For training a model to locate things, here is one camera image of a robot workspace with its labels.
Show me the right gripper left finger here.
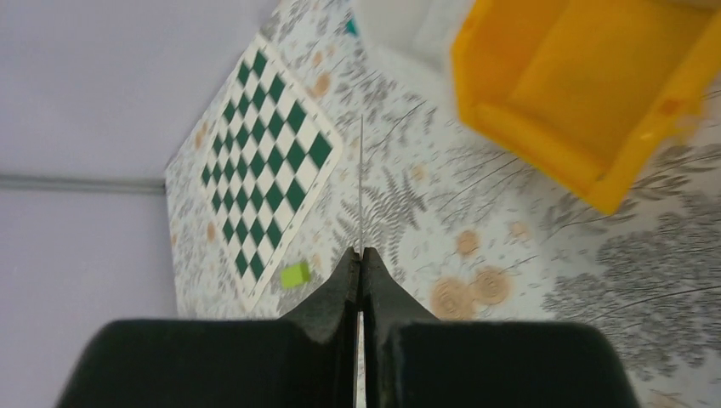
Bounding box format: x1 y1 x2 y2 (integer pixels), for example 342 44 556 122
58 249 360 407

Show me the lime green block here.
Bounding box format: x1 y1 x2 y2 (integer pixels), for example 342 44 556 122
281 262 311 289

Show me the green white chessboard mat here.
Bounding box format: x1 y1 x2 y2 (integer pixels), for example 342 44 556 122
201 35 343 309

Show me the teal block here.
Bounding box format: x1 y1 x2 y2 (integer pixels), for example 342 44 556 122
344 18 359 37

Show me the orange plastic bin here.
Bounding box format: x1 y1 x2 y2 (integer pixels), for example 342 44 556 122
451 1 720 214

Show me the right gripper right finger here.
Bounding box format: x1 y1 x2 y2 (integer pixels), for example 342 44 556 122
360 247 638 407

